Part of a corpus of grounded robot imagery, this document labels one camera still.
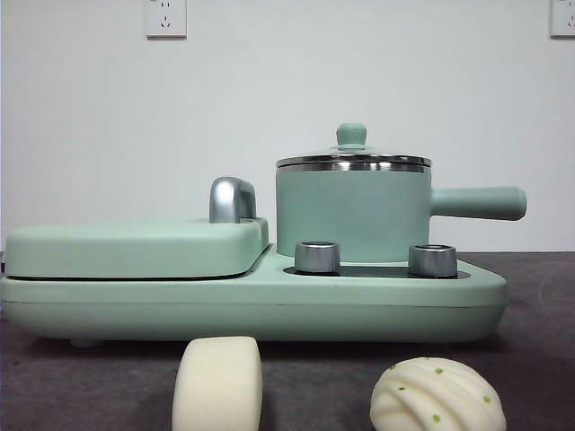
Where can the glass pot lid green knob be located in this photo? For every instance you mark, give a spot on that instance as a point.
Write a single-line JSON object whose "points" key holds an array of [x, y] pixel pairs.
{"points": [[351, 134]]}

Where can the plain white rectangular bun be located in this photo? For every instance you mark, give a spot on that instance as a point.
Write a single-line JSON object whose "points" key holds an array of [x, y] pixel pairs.
{"points": [[218, 386]]}

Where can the round pleated bun green dots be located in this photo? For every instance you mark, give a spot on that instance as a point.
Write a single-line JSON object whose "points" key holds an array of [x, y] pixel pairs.
{"points": [[431, 399]]}

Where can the silver control knob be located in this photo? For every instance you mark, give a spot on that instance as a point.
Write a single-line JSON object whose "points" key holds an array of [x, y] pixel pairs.
{"points": [[432, 260], [316, 258]]}

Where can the green breakfast machine base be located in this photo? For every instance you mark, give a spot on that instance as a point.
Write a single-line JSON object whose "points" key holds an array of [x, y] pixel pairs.
{"points": [[269, 310]]}

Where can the white wall socket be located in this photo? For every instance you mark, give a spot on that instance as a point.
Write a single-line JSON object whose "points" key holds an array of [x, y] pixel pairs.
{"points": [[563, 18], [165, 20]]}

